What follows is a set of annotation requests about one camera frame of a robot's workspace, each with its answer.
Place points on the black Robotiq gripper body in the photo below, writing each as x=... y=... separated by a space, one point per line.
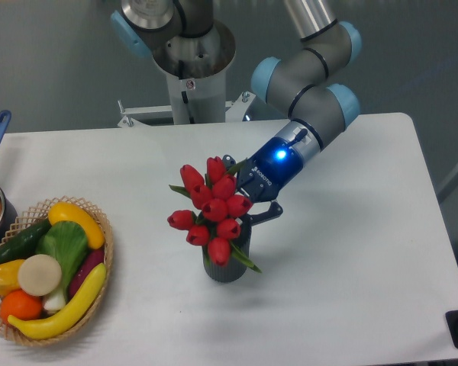
x=269 y=170

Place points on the red tulip bouquet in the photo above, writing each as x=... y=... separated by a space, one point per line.
x=220 y=207

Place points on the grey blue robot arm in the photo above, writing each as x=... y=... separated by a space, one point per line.
x=317 y=112

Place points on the dark grey ribbed vase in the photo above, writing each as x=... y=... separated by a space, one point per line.
x=234 y=269

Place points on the purple sweet potato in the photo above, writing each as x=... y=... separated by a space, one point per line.
x=94 y=258

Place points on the yellow squash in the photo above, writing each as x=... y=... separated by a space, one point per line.
x=66 y=211

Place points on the green bok choy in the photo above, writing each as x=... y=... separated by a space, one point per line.
x=66 y=242

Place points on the woven wicker basket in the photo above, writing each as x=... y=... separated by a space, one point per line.
x=36 y=214

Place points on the yellow banana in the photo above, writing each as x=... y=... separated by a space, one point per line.
x=67 y=317

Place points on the beige round mushroom cap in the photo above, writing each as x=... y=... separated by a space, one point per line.
x=39 y=275

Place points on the green cucumber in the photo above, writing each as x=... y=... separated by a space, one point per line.
x=24 y=244

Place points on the orange fruit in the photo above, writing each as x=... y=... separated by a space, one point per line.
x=21 y=305

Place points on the yellow bell pepper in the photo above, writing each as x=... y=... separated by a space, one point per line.
x=9 y=276

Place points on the white metal base frame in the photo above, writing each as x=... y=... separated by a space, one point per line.
x=235 y=111

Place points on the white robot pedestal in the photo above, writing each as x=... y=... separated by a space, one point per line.
x=195 y=71

